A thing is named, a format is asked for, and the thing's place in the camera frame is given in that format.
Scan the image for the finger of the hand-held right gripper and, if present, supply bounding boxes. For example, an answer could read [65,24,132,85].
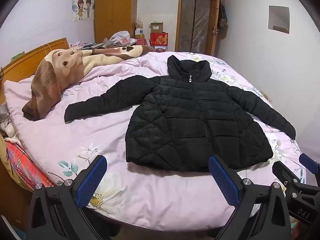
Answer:
[299,153,320,179]
[272,160,306,188]

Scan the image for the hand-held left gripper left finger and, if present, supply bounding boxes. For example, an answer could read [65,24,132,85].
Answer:
[26,155,118,240]

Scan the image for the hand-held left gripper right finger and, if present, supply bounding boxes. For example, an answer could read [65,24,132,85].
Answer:
[208,154,292,240]

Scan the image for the black puffer jacket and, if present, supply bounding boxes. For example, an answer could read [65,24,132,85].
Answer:
[64,54,296,172]

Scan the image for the pink floral quilt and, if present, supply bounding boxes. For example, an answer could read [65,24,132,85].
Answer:
[4,51,307,233]

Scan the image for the red plaid cloth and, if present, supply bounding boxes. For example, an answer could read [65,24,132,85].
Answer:
[5,140,58,193]

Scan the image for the brown dog-print blanket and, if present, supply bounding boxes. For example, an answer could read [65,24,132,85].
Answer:
[22,45,155,121]

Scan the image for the grey cloth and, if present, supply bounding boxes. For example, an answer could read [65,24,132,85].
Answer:
[0,102,12,137]

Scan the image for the wooden headboard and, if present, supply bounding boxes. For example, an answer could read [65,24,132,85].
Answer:
[0,37,69,83]

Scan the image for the white plastic bag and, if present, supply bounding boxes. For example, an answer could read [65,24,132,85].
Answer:
[109,31,131,45]

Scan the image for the red gift box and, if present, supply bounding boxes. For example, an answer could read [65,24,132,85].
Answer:
[150,32,169,47]

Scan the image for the hanging bags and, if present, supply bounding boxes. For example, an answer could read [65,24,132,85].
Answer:
[217,0,229,30]

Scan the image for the cardboard box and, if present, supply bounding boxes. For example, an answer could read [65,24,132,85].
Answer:
[150,22,164,34]

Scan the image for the wooden wardrobe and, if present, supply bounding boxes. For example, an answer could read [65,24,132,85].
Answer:
[94,0,139,45]

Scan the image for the wall socket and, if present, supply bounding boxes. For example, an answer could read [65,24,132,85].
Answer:
[260,90,273,103]

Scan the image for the grey wall panel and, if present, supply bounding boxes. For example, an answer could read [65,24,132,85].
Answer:
[268,5,290,34]

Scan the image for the cartoon couple wall poster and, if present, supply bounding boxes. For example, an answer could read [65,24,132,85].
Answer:
[72,0,95,22]

